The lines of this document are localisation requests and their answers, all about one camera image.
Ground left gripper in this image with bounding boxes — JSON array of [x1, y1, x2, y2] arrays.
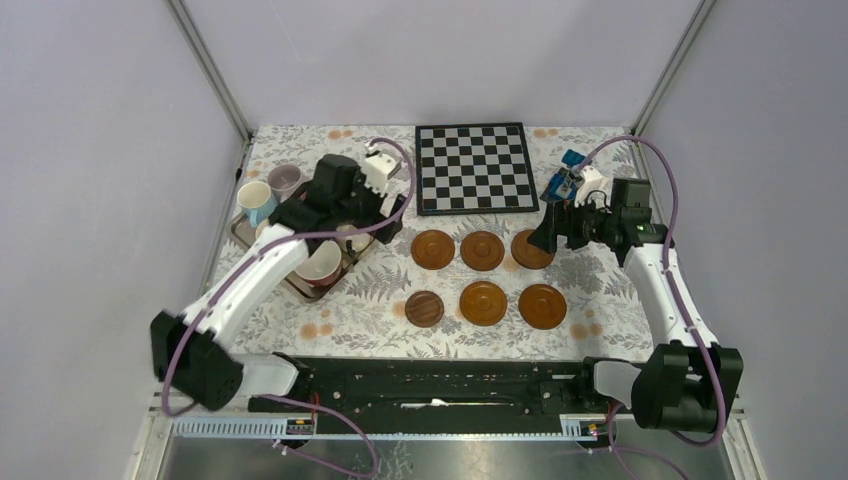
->
[[336, 169, 407, 243]]

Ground purple cable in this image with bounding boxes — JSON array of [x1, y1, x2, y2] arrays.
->
[[160, 137, 419, 480], [574, 135, 730, 480]]

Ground grey lego baseplate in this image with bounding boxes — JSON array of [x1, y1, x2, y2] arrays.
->
[[540, 168, 578, 203]]

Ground metal serving tray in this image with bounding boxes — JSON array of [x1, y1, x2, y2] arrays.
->
[[226, 213, 375, 303]]

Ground white red bowl cup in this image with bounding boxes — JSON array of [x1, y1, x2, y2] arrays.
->
[[294, 240, 342, 286]]

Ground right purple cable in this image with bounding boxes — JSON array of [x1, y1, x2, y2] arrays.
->
[[574, 135, 730, 480]]

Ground black white chessboard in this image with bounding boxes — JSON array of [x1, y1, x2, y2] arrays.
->
[[414, 122, 539, 216]]

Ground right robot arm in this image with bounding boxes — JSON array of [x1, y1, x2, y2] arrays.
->
[[528, 178, 744, 445]]

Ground brown wooden coaster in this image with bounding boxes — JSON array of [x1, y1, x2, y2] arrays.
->
[[411, 230, 455, 270], [510, 229, 555, 270], [460, 231, 505, 271], [518, 284, 567, 330], [459, 281, 508, 327]]

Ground white black-rimmed enamel mug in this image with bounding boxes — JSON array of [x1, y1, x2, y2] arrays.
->
[[335, 224, 373, 258]]

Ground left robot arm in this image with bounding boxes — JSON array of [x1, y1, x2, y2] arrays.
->
[[150, 151, 410, 411]]

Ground light blue mug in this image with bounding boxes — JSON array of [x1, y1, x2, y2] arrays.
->
[[236, 181, 278, 228]]

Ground blue lego brick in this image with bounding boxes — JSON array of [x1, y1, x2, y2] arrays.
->
[[561, 149, 586, 171]]

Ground floral tablecloth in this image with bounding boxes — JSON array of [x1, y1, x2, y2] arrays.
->
[[231, 125, 654, 362]]

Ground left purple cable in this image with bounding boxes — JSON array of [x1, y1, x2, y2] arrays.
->
[[160, 137, 419, 480]]

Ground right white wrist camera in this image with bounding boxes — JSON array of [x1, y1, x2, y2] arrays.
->
[[574, 165, 612, 207]]

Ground cream yellow mug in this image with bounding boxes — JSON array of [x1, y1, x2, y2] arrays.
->
[[254, 218, 269, 240]]

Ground lavender ceramic mug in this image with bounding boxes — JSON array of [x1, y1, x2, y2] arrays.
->
[[266, 164, 304, 203]]

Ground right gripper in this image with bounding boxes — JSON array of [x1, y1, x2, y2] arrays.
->
[[526, 192, 619, 254]]

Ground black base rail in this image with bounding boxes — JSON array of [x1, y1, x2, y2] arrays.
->
[[288, 357, 611, 436]]

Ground dark walnut coaster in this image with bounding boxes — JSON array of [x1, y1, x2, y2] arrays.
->
[[404, 290, 445, 328]]

